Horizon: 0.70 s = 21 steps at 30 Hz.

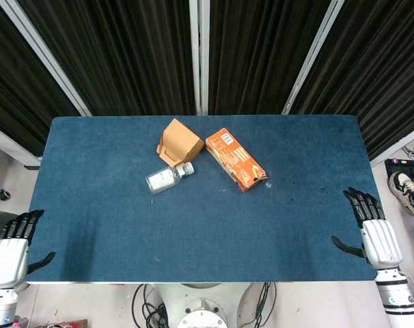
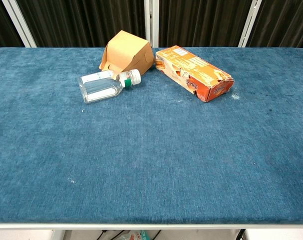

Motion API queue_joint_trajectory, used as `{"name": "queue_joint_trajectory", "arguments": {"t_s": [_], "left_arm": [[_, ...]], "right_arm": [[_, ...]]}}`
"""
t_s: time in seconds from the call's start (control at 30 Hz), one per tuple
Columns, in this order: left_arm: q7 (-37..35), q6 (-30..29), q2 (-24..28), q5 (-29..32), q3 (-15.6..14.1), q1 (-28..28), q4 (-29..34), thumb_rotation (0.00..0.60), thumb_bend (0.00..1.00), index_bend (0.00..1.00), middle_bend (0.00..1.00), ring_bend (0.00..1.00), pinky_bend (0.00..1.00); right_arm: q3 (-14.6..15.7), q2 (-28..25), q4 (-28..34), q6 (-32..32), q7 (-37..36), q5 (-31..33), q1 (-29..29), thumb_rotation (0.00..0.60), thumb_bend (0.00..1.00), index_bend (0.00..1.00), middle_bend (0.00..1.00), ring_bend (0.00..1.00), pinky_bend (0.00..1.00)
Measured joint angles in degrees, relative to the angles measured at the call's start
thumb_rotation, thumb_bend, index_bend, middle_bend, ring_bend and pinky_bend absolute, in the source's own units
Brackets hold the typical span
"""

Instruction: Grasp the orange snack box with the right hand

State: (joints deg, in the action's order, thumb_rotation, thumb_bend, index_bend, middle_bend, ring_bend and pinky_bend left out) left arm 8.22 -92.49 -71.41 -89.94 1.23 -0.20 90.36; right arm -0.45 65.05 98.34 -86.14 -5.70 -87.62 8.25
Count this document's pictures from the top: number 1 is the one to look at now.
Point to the black acoustic panel screen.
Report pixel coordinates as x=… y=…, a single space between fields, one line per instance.
x=265 y=54
x=108 y=54
x=14 y=85
x=374 y=68

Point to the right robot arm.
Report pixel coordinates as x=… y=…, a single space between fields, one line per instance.
x=396 y=295

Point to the black device with stickers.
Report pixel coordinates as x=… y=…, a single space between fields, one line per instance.
x=401 y=165

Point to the brown kraft paper box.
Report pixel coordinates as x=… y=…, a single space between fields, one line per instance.
x=180 y=143

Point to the blue felt table cloth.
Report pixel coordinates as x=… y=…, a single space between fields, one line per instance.
x=200 y=212

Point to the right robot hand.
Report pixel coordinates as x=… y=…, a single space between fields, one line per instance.
x=377 y=239

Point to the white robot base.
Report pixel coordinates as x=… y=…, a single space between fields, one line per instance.
x=203 y=305

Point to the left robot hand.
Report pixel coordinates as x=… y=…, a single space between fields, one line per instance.
x=7 y=254

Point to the clear plastic bottle white cap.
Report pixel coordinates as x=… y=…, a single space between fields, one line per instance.
x=167 y=178

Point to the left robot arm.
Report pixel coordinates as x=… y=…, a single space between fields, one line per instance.
x=2 y=305

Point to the black and white sneaker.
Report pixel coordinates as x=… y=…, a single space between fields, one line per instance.
x=406 y=191

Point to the orange printed carton box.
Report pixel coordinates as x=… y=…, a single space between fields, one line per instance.
x=236 y=159

